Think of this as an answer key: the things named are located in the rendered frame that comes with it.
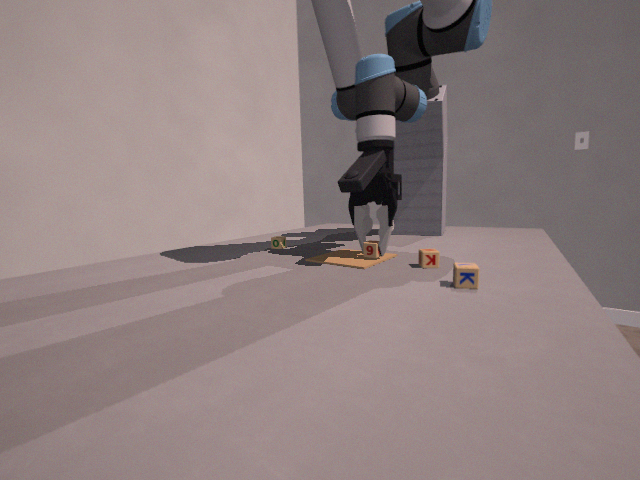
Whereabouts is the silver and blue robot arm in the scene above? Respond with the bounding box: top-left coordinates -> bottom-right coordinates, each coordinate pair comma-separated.
311,0 -> 492,193

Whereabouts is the tan flat mat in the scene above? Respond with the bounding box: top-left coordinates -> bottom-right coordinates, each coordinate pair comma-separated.
305,249 -> 397,269

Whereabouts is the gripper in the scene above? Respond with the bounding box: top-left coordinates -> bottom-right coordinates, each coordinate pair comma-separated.
349,139 -> 402,257

